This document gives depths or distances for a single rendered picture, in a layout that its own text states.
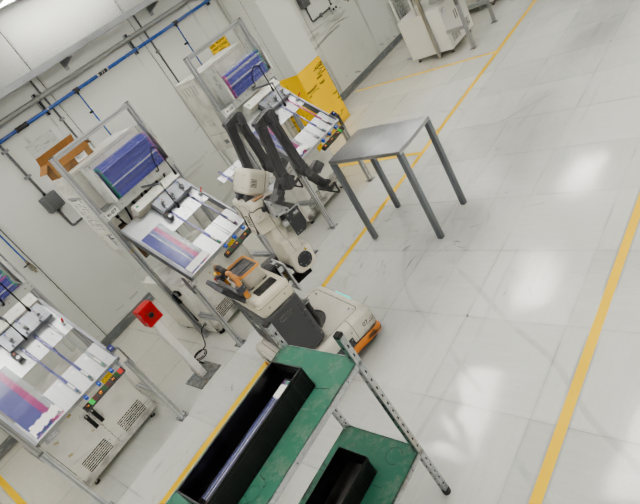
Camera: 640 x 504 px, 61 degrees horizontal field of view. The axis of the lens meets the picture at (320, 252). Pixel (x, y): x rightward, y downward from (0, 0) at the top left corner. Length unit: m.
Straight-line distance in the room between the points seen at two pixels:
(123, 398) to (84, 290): 1.82
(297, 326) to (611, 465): 1.72
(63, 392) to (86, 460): 0.65
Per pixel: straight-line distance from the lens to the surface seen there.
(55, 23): 6.18
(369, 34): 9.13
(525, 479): 2.73
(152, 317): 4.11
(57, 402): 3.90
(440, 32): 7.80
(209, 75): 5.09
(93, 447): 4.35
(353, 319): 3.44
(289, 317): 3.20
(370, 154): 3.97
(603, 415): 2.82
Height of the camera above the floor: 2.29
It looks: 28 degrees down
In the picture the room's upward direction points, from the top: 33 degrees counter-clockwise
